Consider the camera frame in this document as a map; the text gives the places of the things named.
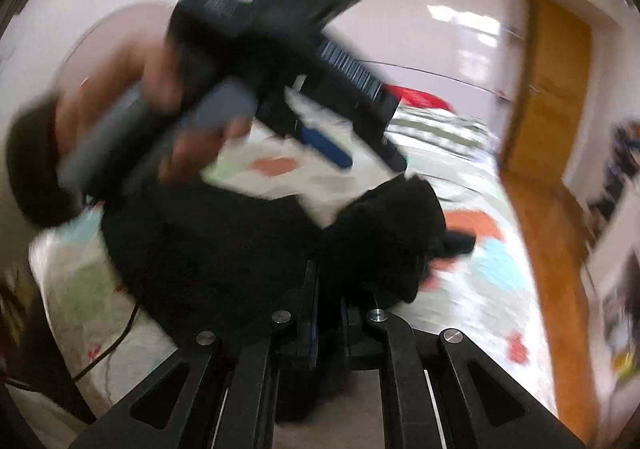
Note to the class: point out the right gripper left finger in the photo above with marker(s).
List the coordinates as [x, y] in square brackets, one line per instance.
[224, 394]

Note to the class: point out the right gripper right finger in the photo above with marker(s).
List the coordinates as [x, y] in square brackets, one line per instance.
[442, 391]

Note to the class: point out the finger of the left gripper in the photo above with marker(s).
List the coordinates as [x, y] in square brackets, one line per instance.
[314, 138]

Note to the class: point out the black pants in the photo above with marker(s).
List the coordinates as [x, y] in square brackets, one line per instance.
[201, 258]

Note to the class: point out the person left hand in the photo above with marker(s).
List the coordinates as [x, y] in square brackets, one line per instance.
[130, 122]

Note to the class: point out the red long pillow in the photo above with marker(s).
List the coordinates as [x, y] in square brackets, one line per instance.
[419, 99]

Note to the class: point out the olive cloud pattern bolster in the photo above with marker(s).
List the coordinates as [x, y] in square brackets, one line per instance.
[461, 135]

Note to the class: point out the white headboard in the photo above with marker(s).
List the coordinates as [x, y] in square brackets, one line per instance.
[146, 20]

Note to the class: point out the heart pattern quilt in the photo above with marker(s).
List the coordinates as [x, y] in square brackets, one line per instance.
[123, 285]

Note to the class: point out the white wardrobe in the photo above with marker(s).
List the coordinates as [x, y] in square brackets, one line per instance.
[454, 49]

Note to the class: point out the white shelf unit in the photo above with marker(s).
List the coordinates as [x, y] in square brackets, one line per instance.
[610, 277]

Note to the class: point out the wooden door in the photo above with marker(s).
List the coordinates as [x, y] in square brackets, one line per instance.
[551, 94]

